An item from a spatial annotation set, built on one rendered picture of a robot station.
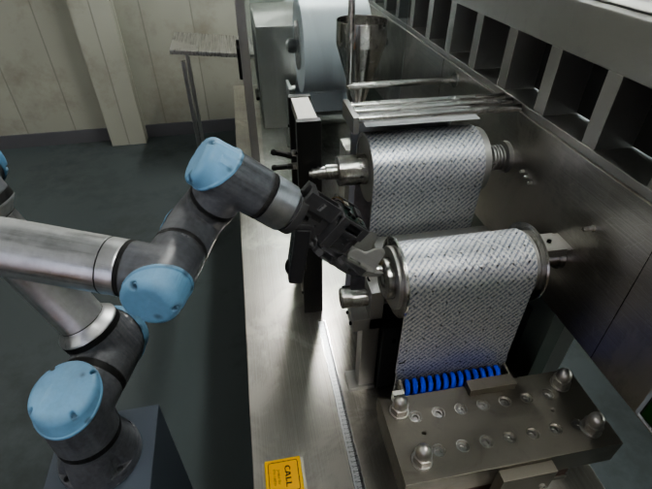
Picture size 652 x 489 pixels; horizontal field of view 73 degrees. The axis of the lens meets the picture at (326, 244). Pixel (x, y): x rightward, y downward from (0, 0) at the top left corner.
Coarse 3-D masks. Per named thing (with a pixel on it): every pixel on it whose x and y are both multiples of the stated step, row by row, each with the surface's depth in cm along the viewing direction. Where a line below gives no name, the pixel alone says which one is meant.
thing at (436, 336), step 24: (408, 312) 76; (432, 312) 78; (456, 312) 79; (480, 312) 80; (504, 312) 81; (408, 336) 80; (432, 336) 82; (456, 336) 83; (480, 336) 84; (504, 336) 86; (408, 360) 85; (432, 360) 86; (456, 360) 88; (480, 360) 89
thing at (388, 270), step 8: (384, 264) 77; (392, 264) 77; (384, 272) 77; (392, 272) 76; (384, 280) 78; (392, 280) 76; (384, 288) 78; (392, 288) 76; (384, 296) 79; (392, 296) 78
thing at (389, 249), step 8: (384, 248) 80; (392, 248) 77; (536, 248) 78; (384, 256) 81; (392, 256) 76; (400, 264) 74; (400, 272) 74; (400, 280) 74; (400, 288) 74; (400, 296) 74; (392, 304) 79; (400, 304) 76
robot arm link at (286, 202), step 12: (288, 180) 65; (288, 192) 63; (300, 192) 65; (276, 204) 62; (288, 204) 63; (300, 204) 64; (264, 216) 63; (276, 216) 63; (288, 216) 63; (276, 228) 65
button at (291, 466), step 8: (296, 456) 87; (264, 464) 86; (272, 464) 85; (280, 464) 85; (288, 464) 85; (296, 464) 85; (272, 472) 84; (280, 472) 84; (288, 472) 84; (296, 472) 84; (272, 480) 83; (280, 480) 83; (288, 480) 83; (296, 480) 83; (272, 488) 82; (280, 488) 82; (288, 488) 82; (296, 488) 82; (304, 488) 82
